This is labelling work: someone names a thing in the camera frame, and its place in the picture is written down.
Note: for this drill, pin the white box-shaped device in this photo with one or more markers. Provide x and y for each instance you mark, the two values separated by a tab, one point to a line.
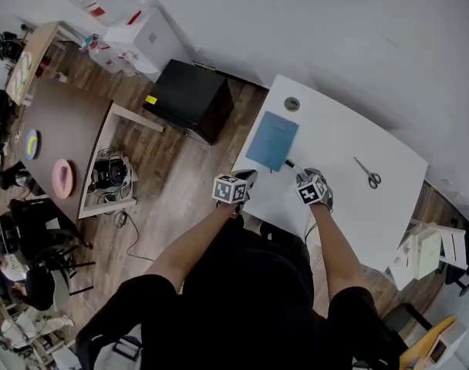
446	345

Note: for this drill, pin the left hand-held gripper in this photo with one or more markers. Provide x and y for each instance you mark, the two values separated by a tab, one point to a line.
230	191

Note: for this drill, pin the person's right forearm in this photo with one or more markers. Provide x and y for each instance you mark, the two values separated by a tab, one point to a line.
335	256

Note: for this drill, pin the blue yellow plate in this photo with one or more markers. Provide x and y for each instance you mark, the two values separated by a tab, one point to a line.
32	145

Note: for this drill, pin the black marker pen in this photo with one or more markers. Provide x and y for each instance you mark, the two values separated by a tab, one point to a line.
290	164

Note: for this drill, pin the pink plate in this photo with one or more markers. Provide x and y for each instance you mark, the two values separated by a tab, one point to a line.
63	179

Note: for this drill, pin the light wooden table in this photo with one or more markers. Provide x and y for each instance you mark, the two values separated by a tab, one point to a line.
34	60

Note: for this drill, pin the white wooden chair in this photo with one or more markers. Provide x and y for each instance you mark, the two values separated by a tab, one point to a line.
454	245

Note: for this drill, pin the white water dispenser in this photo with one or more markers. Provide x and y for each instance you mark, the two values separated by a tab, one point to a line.
153	37

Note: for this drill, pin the person's left forearm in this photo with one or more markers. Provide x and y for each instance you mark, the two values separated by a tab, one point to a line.
192	245

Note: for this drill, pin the orange round table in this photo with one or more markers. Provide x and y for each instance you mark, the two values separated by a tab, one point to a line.
423	345

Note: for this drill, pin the clear empty water jugs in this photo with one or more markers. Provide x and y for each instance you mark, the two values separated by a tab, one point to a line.
111	56

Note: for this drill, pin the white foam packaging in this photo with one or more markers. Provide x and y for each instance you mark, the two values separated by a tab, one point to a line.
402	264

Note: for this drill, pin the grey bag with black buckle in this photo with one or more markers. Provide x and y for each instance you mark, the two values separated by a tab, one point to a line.
107	358

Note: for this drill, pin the person's black clothing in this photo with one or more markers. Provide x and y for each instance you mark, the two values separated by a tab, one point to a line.
250	307

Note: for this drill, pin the blue notebook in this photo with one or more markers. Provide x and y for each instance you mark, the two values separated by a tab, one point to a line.
273	141

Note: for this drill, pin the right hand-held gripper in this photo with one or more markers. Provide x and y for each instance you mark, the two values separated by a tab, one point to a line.
313	193

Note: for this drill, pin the pale green box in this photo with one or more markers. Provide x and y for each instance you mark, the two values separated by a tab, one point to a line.
429	254

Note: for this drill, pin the white rectangular table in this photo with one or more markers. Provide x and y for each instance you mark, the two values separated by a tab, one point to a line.
346	137

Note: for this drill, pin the black cabinet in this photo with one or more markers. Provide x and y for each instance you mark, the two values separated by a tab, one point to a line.
188	91

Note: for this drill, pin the brown table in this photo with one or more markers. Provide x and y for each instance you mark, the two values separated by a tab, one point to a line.
68	118

